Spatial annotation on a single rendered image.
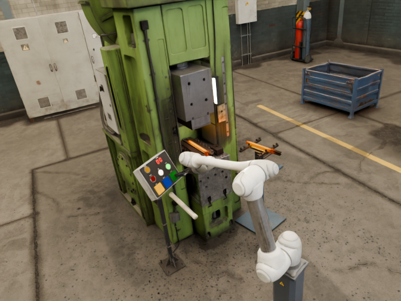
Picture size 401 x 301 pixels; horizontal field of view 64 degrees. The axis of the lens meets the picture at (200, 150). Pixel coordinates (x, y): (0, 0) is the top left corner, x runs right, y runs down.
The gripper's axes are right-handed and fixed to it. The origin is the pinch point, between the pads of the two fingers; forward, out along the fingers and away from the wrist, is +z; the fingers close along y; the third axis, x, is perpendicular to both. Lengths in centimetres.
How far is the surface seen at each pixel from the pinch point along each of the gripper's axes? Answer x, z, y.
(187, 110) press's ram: 40, -16, 33
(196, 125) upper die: 25.4, -10.6, 39.8
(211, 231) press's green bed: -80, 45, 37
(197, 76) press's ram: 60, -34, 45
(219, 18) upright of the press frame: 93, -57, 85
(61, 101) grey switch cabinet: 192, 472, 240
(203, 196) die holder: -38, 23, 32
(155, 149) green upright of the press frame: 25.6, 23.1, 13.5
